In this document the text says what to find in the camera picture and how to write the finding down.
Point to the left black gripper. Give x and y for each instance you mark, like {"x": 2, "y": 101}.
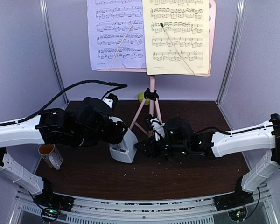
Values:
{"x": 116, "y": 134}

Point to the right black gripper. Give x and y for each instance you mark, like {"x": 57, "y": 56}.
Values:
{"x": 151, "y": 151}

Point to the grey metronome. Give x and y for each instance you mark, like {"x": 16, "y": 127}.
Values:
{"x": 125, "y": 150}

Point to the pink music stand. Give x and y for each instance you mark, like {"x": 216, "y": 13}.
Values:
{"x": 151, "y": 91}

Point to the lavender sheet music paper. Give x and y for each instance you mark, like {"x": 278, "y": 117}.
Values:
{"x": 116, "y": 34}

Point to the yellowed sheet music paper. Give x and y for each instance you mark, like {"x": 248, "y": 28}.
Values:
{"x": 177, "y": 36}

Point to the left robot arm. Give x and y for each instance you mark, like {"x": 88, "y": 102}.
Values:
{"x": 86, "y": 126}

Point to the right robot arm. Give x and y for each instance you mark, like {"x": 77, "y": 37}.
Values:
{"x": 176, "y": 139}

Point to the green bowl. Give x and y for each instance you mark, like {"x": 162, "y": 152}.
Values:
{"x": 142, "y": 98}

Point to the patterned mug orange inside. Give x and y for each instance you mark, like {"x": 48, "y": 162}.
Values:
{"x": 51, "y": 156}

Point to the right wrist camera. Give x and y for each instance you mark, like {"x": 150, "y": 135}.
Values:
{"x": 156, "y": 126}

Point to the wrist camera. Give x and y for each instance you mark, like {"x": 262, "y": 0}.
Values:
{"x": 111, "y": 100}
{"x": 156, "y": 126}

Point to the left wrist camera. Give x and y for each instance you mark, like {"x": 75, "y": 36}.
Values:
{"x": 111, "y": 100}

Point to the aluminium front rail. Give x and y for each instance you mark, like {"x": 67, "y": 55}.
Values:
{"x": 199, "y": 210}

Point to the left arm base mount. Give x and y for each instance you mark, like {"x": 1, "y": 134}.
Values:
{"x": 48, "y": 198}

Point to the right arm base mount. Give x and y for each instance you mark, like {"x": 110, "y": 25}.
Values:
{"x": 232, "y": 200}

